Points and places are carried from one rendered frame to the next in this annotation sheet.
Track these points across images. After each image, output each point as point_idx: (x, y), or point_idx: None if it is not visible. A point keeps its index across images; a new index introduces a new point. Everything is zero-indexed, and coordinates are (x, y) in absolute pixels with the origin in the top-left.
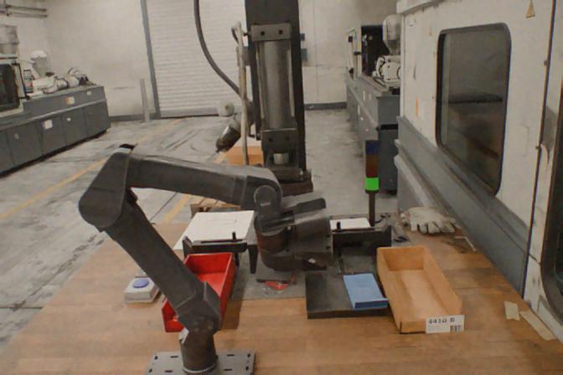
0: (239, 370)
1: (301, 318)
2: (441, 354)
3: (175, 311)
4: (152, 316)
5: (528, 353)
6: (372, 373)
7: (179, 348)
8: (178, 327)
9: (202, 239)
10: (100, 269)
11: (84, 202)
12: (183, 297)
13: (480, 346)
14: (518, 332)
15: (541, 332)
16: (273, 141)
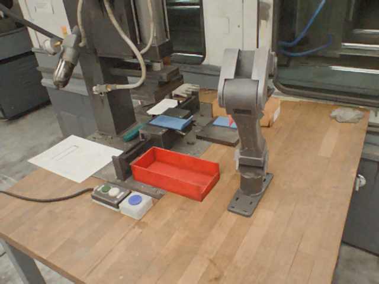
0: (267, 176)
1: (232, 148)
2: (291, 123)
3: (260, 156)
4: (174, 206)
5: (303, 107)
6: (292, 141)
7: (225, 198)
8: (206, 192)
9: (83, 166)
10: (55, 234)
11: (263, 94)
12: (263, 144)
13: (292, 114)
14: (289, 105)
15: (294, 100)
16: (164, 52)
